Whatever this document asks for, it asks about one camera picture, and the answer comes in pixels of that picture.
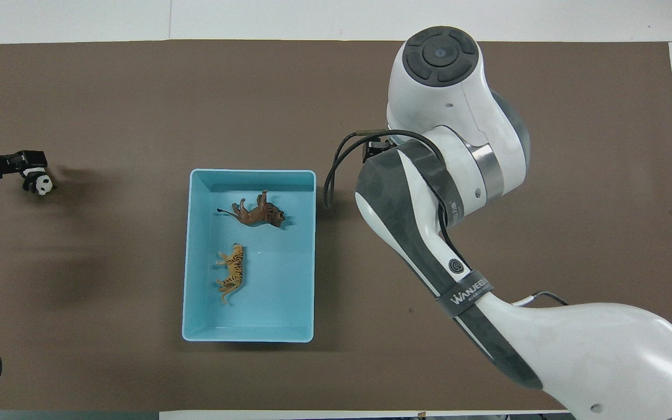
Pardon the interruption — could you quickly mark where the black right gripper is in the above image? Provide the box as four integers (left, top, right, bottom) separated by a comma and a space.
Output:
363, 135, 398, 164

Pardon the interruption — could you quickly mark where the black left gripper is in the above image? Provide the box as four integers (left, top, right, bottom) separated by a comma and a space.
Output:
0, 150, 48, 190

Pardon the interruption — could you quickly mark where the black and white panda toy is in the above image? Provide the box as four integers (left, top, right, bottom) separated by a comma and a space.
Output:
26, 169, 57, 197

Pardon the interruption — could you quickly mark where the brown lion toy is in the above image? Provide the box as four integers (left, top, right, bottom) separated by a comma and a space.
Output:
216, 190, 286, 229

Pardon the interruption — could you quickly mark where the orange striped tiger toy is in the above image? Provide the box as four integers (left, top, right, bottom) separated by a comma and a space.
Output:
215, 243, 245, 305

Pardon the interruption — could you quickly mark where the light blue storage box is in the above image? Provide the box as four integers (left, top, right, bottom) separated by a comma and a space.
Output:
182, 169, 317, 343

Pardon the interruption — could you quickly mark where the brown table mat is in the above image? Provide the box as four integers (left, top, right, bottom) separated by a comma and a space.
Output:
0, 40, 672, 412

